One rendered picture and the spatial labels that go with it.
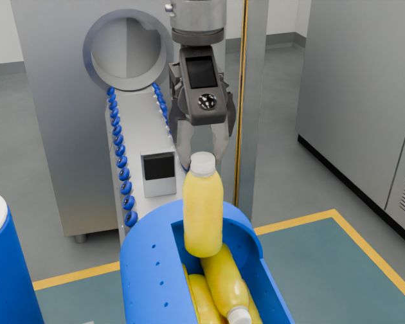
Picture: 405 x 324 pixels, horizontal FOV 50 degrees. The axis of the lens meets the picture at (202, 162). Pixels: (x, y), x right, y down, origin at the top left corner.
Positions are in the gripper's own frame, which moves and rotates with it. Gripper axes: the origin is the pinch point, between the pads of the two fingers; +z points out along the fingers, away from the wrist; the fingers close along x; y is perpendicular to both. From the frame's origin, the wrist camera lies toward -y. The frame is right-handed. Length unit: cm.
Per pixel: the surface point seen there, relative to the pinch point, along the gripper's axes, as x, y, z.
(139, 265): 11.5, -0.4, 19.0
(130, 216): 11, 39, 40
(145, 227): 9.3, 6.6, 16.9
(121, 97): 7, 130, 43
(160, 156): 0, 52, 29
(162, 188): 0, 53, 41
